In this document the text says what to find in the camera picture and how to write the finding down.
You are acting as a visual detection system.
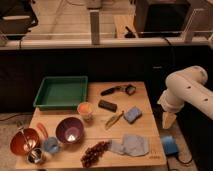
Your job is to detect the black device on ledge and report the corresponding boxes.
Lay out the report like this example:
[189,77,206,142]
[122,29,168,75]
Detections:
[124,26,136,38]

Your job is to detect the blue sponge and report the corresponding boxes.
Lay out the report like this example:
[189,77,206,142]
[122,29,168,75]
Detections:
[124,106,142,124]

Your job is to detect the metal spoon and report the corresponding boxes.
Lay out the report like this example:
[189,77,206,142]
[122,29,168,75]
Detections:
[17,121,30,150]

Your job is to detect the small metal cup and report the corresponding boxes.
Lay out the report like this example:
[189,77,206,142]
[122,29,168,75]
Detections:
[27,148,45,164]

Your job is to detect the yellow-green banana peel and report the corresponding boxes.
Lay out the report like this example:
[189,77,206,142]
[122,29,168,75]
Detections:
[105,111,124,130]

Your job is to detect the blue box on floor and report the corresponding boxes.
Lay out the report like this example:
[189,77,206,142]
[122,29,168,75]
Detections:
[161,136,179,156]

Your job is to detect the blue cup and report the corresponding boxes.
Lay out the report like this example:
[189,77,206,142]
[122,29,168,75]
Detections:
[42,137,60,154]

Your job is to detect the metal frame post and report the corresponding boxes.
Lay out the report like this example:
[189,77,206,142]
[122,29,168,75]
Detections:
[90,10,100,45]

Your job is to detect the light blue towel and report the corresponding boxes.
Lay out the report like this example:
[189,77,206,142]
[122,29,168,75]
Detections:
[108,134,149,157]

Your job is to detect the wooden table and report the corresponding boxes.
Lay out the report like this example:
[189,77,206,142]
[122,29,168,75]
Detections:
[14,81,168,171]

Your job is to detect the green plastic tray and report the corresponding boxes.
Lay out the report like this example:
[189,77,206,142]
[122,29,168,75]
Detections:
[33,76,88,110]

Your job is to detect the orange carrot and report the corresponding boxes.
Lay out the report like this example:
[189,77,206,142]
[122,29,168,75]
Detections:
[36,123,48,139]

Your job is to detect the purple bowl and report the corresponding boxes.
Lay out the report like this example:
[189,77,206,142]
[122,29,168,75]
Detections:
[55,117,84,144]

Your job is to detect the black handled brush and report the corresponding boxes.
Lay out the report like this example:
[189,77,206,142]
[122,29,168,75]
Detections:
[100,84,136,96]

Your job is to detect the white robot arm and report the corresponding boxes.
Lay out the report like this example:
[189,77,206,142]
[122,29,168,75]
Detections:
[158,66,213,129]

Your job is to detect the bunch of dark grapes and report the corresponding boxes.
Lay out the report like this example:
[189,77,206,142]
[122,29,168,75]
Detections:
[81,141,109,168]

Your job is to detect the orange cup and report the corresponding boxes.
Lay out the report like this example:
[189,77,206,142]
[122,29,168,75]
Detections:
[77,102,93,121]

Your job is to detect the black rectangular block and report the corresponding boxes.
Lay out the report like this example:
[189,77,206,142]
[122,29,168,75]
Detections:
[98,100,117,112]

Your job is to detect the red-brown bowl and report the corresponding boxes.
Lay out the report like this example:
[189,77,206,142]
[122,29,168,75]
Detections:
[10,128,40,156]

